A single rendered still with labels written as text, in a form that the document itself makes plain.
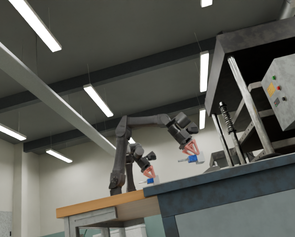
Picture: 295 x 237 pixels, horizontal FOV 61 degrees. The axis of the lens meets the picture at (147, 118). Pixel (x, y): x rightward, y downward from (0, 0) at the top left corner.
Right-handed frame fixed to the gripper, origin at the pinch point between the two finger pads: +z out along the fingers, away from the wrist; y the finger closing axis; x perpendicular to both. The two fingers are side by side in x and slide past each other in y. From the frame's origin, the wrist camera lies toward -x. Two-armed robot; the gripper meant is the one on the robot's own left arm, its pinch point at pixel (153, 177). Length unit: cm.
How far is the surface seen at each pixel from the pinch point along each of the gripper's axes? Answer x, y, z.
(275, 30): -152, -19, -28
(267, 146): -75, -7, 33
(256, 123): -83, -6, 18
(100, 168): -47, 773, -216
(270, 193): -15, -70, 38
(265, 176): -19, -70, 33
